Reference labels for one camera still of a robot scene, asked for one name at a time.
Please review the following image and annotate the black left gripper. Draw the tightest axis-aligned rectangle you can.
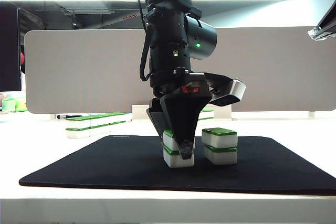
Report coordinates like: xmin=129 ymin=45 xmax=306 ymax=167
xmin=145 ymin=71 xmax=213 ymax=161

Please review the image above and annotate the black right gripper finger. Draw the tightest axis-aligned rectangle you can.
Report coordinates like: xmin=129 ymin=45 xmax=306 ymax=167
xmin=316 ymin=4 xmax=336 ymax=30
xmin=307 ymin=16 xmax=336 ymax=42

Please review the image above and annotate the black rectangular table mat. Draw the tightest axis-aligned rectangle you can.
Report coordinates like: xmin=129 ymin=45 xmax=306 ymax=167
xmin=18 ymin=135 xmax=336 ymax=196

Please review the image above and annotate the grey fabric desk divider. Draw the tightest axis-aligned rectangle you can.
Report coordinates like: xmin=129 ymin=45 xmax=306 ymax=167
xmin=24 ymin=26 xmax=336 ymax=114

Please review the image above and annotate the yellow-green plastic box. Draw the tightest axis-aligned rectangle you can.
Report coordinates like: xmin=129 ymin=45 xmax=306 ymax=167
xmin=15 ymin=98 xmax=27 ymax=111

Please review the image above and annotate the green plastic container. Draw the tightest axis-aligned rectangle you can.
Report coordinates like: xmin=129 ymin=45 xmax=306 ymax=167
xmin=2 ymin=98 xmax=16 ymax=112

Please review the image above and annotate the black monitor screen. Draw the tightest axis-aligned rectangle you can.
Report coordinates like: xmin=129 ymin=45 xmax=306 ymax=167
xmin=0 ymin=2 xmax=22 ymax=92

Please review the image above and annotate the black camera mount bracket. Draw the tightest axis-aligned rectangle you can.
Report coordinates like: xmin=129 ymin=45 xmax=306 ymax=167
xmin=188 ymin=71 xmax=239 ymax=88

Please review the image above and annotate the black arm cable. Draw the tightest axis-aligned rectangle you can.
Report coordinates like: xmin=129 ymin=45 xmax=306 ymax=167
xmin=140 ymin=0 xmax=153 ymax=82

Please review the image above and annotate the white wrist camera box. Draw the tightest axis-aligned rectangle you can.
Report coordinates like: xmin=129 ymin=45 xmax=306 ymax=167
xmin=209 ymin=78 xmax=247 ymax=106

